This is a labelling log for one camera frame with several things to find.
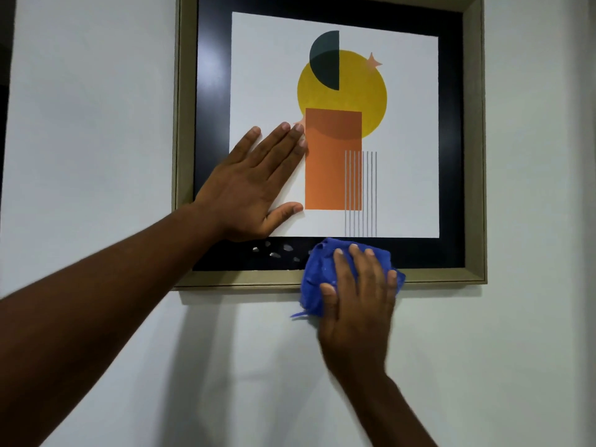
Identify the person's right hand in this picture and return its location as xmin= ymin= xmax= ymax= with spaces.
xmin=318 ymin=244 xmax=399 ymax=382

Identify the person's left hand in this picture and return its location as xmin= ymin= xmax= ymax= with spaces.
xmin=192 ymin=122 xmax=309 ymax=243

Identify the blue cleaning cloth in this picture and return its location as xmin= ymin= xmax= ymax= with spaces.
xmin=291 ymin=237 xmax=407 ymax=319

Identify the gold framed abstract art picture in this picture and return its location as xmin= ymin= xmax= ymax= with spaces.
xmin=171 ymin=0 xmax=488 ymax=292

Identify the person's left forearm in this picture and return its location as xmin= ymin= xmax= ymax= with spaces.
xmin=0 ymin=202 xmax=225 ymax=447

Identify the person's right forearm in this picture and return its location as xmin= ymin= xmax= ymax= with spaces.
xmin=332 ymin=370 xmax=438 ymax=447

